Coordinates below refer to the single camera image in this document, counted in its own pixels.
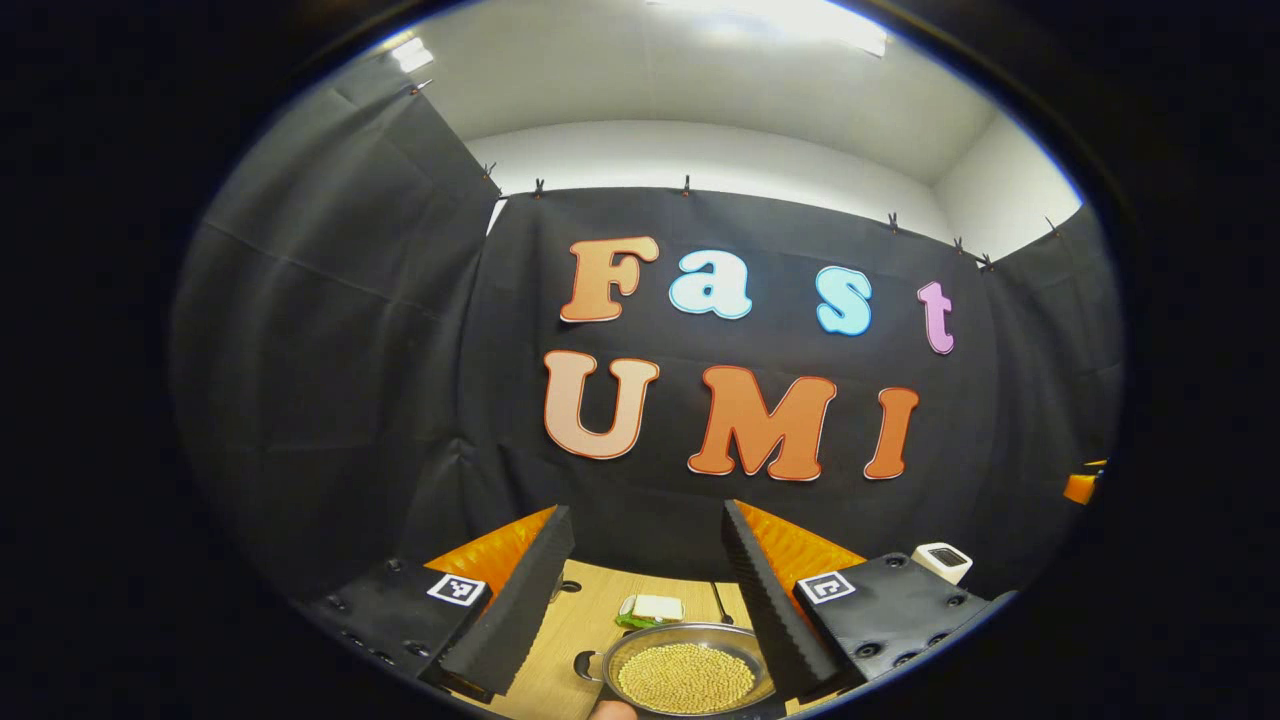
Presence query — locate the white box appliance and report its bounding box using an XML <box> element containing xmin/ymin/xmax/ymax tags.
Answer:
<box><xmin>912</xmin><ymin>542</ymin><xmax>974</xmax><ymax>586</ymax></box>

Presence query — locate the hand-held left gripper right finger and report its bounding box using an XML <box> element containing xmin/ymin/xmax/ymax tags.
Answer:
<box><xmin>722</xmin><ymin>499</ymin><xmax>1016</xmax><ymax>706</ymax></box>

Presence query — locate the sandwich with lettuce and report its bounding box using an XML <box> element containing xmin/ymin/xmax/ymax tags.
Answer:
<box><xmin>615</xmin><ymin>594</ymin><xmax>686</xmax><ymax>631</ymax></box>

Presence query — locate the steel pot with black handle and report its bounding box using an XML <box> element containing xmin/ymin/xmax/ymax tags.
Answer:
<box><xmin>573</xmin><ymin>621</ymin><xmax>781</xmax><ymax>717</ymax></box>

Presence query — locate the pile of yellow soybeans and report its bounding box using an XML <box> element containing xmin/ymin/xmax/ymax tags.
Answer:
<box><xmin>617</xmin><ymin>643</ymin><xmax>758</xmax><ymax>715</ymax></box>

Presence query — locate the row of black cloth clips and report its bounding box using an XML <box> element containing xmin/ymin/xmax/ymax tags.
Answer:
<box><xmin>410</xmin><ymin>78</ymin><xmax>1061</xmax><ymax>273</ymax></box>

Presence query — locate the black backdrop cloth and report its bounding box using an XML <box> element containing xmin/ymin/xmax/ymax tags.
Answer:
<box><xmin>168</xmin><ymin>40</ymin><xmax>1126</xmax><ymax>601</ymax></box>

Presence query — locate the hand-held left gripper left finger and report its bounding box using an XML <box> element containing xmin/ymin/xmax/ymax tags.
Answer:
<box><xmin>295</xmin><ymin>505</ymin><xmax>577</xmax><ymax>704</ymax></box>

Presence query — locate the large ceiling light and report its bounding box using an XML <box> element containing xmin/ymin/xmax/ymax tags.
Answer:
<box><xmin>650</xmin><ymin>0</ymin><xmax>889</xmax><ymax>56</ymax></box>

